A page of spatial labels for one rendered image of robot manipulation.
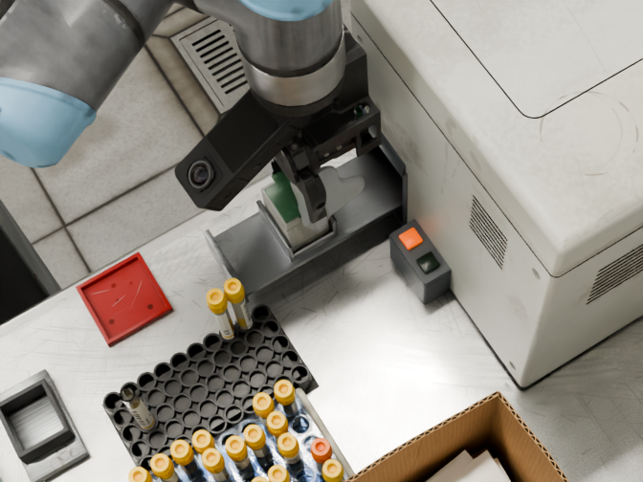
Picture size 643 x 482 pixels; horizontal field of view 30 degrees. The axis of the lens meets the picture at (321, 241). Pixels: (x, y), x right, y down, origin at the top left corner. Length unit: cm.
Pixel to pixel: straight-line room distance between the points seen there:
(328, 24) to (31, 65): 19
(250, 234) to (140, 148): 115
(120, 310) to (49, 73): 42
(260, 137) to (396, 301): 27
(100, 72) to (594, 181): 34
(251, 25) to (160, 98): 150
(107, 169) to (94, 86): 146
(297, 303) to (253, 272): 6
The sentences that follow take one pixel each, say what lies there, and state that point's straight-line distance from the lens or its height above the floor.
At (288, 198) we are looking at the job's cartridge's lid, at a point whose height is 98.
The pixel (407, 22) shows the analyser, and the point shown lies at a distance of 89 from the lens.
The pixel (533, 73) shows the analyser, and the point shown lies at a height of 118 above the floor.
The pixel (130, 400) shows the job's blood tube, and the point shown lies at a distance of 99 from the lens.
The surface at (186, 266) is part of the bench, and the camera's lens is 114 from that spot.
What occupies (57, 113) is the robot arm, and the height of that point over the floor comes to 128.
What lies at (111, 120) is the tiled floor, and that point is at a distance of 228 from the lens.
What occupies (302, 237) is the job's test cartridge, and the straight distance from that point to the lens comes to 107.
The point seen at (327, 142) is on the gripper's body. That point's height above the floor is 110.
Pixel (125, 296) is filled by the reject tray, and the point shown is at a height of 88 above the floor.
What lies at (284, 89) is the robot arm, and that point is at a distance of 84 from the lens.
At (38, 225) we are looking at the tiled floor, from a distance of 221.
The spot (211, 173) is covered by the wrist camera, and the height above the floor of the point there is 110.
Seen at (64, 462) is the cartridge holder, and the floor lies 89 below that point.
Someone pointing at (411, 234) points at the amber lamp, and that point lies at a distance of 108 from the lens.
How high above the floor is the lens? 191
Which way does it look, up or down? 65 degrees down
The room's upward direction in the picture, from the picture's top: 9 degrees counter-clockwise
